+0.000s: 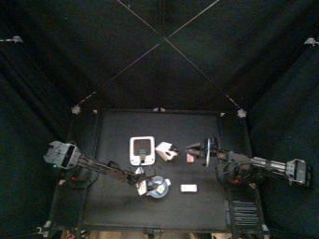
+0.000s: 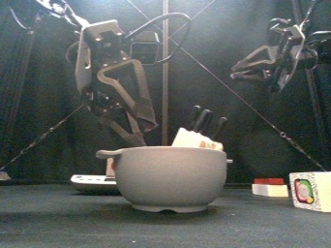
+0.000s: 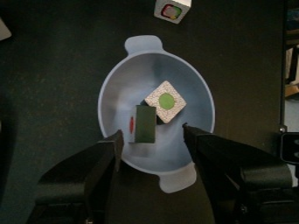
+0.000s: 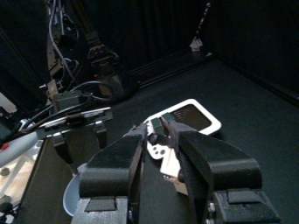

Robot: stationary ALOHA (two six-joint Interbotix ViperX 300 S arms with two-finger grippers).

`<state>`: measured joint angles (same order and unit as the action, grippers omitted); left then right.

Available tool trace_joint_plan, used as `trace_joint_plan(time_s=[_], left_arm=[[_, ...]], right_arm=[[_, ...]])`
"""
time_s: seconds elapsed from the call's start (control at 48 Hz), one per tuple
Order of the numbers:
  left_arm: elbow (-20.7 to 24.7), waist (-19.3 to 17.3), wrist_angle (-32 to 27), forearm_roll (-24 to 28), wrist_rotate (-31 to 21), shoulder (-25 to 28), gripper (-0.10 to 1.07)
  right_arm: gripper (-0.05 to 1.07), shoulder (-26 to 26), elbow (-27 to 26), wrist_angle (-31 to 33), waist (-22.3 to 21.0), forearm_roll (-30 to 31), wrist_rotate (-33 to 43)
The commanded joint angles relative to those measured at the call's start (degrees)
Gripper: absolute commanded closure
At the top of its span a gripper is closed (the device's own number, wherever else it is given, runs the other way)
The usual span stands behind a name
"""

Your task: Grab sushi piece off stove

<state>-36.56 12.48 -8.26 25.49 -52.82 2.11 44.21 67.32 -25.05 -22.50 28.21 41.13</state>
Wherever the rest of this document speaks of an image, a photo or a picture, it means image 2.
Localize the white red sushi piece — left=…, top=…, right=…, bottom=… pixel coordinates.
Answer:
left=105, top=157, right=117, bottom=178

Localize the red topped nigiri sushi toy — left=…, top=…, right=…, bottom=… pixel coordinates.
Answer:
left=252, top=177, right=292, bottom=199

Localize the white speckled sushi roll toy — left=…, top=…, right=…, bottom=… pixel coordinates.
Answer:
left=289, top=170, right=331, bottom=214

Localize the grey toy cooking pot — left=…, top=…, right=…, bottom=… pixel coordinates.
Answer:
left=95, top=145, right=234, bottom=214

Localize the white plate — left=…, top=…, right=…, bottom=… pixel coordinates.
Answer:
left=70, top=173, right=123, bottom=196

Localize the vertical metal frame pole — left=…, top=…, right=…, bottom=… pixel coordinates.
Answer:
left=161, top=0, right=171, bottom=146

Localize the diagonal frame brace rod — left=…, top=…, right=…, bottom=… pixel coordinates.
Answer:
left=0, top=102, right=89, bottom=172
left=126, top=0, right=329, bottom=172

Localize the black toy knife handle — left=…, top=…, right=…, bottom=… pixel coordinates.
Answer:
left=210, top=116, right=229, bottom=141
left=186, top=105, right=203, bottom=131
left=193, top=108, right=215, bottom=134

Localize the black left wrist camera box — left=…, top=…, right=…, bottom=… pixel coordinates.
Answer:
left=129, top=39, right=162, bottom=66

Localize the black looped camera cable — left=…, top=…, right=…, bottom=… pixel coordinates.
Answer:
left=123, top=12, right=194, bottom=65

